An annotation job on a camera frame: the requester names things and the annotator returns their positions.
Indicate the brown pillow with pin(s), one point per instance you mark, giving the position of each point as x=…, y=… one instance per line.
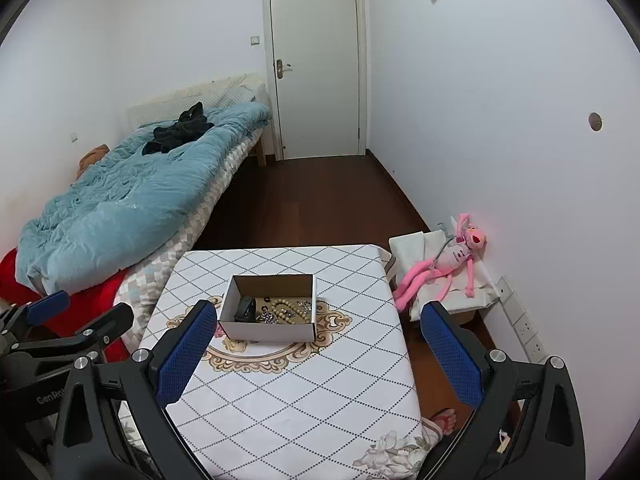
x=91, y=158

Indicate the white cardboard box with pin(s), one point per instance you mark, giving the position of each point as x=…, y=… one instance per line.
x=286, y=308

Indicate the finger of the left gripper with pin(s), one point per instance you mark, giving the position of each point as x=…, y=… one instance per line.
x=95, y=329
x=19, y=320

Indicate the person's foot in sandal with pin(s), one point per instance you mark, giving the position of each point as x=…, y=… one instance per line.
x=445, y=420

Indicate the patterned white tablecloth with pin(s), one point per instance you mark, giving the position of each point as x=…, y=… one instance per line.
x=343, y=407

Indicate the black clothing on bed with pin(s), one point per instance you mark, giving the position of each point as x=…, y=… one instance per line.
x=190, y=126

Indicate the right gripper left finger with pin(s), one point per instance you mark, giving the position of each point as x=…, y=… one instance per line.
x=113, y=422

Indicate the teal blue duvet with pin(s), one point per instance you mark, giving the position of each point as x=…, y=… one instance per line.
x=127, y=205

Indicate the checkered bed sheet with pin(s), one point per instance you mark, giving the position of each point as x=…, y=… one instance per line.
x=143, y=284

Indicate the white door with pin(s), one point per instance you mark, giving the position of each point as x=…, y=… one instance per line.
x=317, y=76

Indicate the white wall power strip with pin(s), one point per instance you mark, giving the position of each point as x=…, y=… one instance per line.
x=521, y=322

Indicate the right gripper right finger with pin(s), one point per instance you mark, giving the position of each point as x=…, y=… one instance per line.
x=525, y=422

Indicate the wall light switch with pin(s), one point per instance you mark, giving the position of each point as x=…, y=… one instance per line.
x=255, y=39

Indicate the pink panther plush toy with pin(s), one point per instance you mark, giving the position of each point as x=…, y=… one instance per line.
x=440, y=266

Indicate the black smart wristband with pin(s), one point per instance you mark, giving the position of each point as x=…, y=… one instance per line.
x=246, y=310

